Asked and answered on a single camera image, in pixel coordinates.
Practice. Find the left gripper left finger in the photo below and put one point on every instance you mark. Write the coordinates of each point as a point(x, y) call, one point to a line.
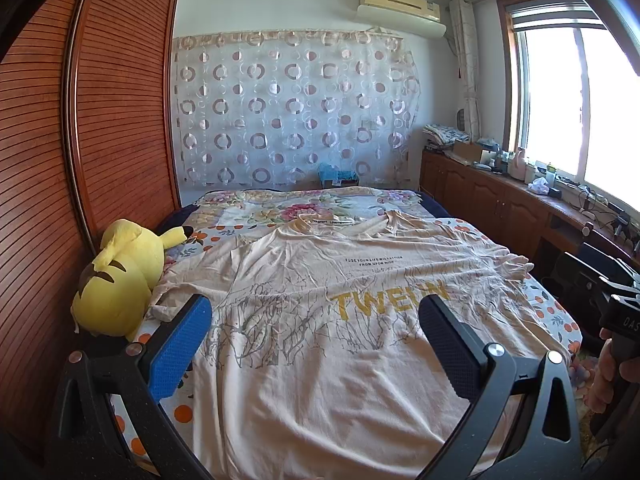
point(87, 442)

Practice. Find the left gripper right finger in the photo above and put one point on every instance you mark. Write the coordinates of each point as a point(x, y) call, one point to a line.
point(543, 439)

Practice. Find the beige printed t-shirt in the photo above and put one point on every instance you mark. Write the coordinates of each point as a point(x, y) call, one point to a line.
point(345, 329)

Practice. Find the person's right hand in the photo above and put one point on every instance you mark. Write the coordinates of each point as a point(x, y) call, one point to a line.
point(602, 391)

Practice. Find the orange print white blanket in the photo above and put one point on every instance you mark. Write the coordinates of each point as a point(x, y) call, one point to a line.
point(545, 304)

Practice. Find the yellow pikachu plush toy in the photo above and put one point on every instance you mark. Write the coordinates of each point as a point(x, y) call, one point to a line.
point(115, 288)

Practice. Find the wooden low cabinet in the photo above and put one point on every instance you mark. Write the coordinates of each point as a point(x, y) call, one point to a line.
point(537, 227)

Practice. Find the crumpled plastic bag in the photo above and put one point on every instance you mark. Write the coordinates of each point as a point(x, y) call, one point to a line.
point(539, 186)

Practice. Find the pink bottle on cabinet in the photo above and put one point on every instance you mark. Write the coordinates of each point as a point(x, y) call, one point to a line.
point(517, 165)

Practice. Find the floral quilt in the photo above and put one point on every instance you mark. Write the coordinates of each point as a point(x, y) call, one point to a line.
point(305, 207)

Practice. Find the cardboard box on cabinet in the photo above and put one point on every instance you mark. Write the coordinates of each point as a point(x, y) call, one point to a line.
point(471, 152)

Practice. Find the red wooden louvered wardrobe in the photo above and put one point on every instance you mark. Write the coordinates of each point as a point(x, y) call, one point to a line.
point(85, 140)

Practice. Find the folded patterned cloth stack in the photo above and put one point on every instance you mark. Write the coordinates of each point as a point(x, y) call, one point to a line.
point(442, 137)

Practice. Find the blue item behind bed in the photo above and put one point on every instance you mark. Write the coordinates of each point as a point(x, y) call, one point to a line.
point(332, 177)

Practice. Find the circle pattern sheer curtain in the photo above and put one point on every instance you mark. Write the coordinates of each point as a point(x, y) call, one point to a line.
point(268, 108)

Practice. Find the white tied side curtain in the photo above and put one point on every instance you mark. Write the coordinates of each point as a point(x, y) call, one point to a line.
point(468, 57)

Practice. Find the window with wooden frame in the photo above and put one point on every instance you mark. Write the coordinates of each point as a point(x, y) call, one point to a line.
point(573, 97)

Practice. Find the wall air conditioner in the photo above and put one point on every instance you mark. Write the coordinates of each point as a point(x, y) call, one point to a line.
point(417, 17)

